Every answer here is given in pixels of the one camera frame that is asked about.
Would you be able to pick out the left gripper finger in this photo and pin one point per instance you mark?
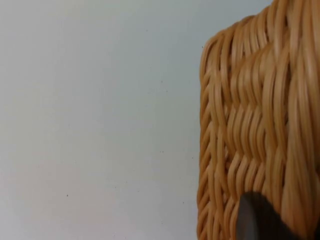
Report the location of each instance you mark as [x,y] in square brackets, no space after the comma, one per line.
[260,220]

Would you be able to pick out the pale brown wicker basket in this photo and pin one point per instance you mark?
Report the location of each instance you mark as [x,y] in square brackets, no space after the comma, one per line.
[262,120]

